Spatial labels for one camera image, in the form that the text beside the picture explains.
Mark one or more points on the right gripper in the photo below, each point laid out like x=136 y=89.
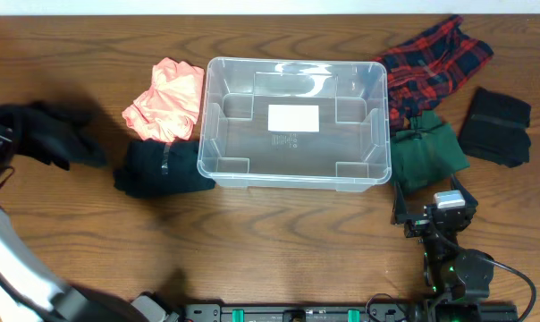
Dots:
x=418 y=225

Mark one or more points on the large black garment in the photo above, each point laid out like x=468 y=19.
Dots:
x=53 y=134

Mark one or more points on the dark navy garment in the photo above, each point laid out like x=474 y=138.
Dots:
x=153 y=169

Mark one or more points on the pink garment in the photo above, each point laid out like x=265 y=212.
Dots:
x=169 y=109

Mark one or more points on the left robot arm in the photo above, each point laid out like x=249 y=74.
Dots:
x=30 y=291

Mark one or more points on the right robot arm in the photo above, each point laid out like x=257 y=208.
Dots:
x=457 y=275

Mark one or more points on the green folded garment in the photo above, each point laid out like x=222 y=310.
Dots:
x=426 y=153

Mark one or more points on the red plaid flannel garment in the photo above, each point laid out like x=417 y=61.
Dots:
x=428 y=68

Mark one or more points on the white label in bin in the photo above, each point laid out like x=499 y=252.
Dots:
x=293 y=118

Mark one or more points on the clear plastic storage bin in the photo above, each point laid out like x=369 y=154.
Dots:
x=351 y=151

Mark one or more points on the black folded garment with strap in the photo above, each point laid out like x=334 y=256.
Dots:
x=496 y=129

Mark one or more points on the black mounting rail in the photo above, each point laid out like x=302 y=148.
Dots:
x=374 y=311

